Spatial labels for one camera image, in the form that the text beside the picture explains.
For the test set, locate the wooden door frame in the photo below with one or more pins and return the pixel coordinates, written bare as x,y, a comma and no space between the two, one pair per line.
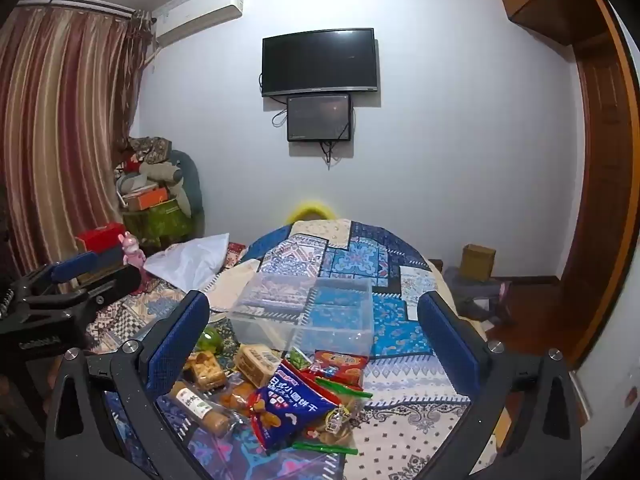
600,185

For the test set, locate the clear candy packet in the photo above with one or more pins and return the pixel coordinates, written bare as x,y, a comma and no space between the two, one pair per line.
337,419

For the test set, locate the clear packet with green edge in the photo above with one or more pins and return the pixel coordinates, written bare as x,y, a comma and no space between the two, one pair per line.
322,447
345,390

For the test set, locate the orange box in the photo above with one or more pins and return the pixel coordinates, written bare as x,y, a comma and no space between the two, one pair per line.
147,199

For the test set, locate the cardboard box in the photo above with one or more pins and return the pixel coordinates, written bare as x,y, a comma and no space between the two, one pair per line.
477,262

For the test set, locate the pink toy figure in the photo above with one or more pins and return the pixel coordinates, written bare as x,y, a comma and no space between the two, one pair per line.
131,252

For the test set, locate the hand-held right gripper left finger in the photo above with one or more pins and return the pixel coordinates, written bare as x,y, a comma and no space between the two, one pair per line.
180,342

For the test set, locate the blue biscuit packet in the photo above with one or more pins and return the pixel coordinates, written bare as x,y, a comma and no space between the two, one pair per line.
292,405

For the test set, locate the small black monitor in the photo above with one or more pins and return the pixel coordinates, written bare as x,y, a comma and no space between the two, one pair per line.
318,117

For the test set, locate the red box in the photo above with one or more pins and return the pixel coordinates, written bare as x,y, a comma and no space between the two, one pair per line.
97,237

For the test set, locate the brown cookie packet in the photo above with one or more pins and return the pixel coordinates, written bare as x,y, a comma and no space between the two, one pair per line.
205,367

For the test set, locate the small green snack packet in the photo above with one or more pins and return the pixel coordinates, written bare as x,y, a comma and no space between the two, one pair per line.
300,358

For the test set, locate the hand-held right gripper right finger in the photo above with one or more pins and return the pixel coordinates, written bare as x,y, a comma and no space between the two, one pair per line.
450,352

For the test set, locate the roll snack with dark label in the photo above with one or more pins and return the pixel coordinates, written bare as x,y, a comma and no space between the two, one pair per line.
197,405

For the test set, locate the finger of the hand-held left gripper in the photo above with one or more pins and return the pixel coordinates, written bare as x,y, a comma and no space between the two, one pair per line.
112,282
75,265

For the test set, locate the red patterned cloth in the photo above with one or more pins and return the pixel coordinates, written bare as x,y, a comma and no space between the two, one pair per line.
234,254

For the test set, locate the wall-mounted black television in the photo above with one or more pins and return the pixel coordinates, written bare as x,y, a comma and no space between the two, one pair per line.
319,62

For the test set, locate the grey stool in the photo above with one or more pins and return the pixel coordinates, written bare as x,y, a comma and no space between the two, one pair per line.
475,295

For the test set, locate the grey plush toy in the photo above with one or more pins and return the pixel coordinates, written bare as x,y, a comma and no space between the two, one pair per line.
160,170

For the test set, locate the beige biscuit packet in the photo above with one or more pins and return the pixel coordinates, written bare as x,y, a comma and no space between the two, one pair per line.
255,362

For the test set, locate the patterned brown cloth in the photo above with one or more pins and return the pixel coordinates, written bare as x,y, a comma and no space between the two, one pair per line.
150,146

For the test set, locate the clear plastic storage container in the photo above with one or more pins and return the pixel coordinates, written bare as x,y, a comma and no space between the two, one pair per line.
305,317

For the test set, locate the green pea snack packet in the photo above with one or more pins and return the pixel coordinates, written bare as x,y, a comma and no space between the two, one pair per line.
210,341

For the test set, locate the white plastic bag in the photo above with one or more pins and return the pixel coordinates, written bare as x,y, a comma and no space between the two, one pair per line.
187,262

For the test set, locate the red cracker packet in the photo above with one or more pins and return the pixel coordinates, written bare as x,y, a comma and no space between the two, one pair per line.
340,362

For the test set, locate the white air conditioner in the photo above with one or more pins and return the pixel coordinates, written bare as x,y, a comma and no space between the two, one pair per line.
200,17

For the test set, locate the orange fried snack packet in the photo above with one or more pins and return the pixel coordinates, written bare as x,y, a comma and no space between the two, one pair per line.
235,396

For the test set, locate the dark grey box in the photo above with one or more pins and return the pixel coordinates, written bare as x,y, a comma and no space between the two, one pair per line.
107,260

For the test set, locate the white curtain rail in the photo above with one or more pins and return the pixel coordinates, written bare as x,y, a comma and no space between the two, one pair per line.
75,6

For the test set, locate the striped brown curtain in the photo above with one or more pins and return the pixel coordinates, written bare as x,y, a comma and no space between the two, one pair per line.
55,135

